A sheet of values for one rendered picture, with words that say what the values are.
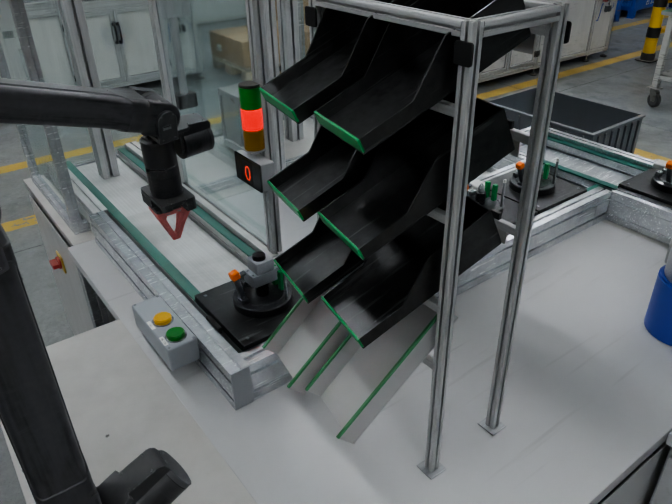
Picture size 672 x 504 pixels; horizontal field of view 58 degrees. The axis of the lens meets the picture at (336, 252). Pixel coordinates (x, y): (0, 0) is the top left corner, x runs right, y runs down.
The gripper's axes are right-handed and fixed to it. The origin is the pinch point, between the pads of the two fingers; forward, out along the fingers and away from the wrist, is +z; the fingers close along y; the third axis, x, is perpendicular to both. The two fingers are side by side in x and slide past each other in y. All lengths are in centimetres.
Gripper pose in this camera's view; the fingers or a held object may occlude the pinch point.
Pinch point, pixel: (176, 234)
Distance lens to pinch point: 119.9
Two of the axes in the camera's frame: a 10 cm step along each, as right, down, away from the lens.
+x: -8.0, 3.5, -4.9
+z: 0.3, 8.4, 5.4
